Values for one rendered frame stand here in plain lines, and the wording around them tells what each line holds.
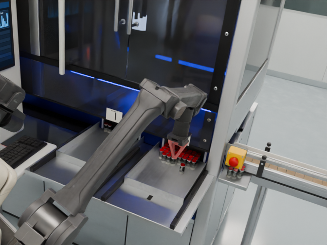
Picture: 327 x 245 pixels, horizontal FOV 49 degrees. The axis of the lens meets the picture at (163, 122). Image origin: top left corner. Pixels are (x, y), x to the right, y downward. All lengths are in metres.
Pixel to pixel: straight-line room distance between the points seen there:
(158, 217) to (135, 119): 0.65
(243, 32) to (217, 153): 0.52
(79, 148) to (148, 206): 0.48
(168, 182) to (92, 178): 0.80
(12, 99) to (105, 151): 0.40
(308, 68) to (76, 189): 5.56
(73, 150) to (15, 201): 0.89
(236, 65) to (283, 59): 4.73
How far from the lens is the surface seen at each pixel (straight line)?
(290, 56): 6.11
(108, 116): 1.73
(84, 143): 1.76
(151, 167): 1.61
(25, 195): 2.40
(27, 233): 0.77
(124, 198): 1.43
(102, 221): 2.12
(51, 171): 1.58
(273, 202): 3.13
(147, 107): 0.79
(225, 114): 1.49
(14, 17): 1.82
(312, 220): 3.10
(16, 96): 1.09
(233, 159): 1.53
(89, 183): 0.77
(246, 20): 1.38
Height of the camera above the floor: 1.79
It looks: 27 degrees down
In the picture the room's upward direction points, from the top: 8 degrees clockwise
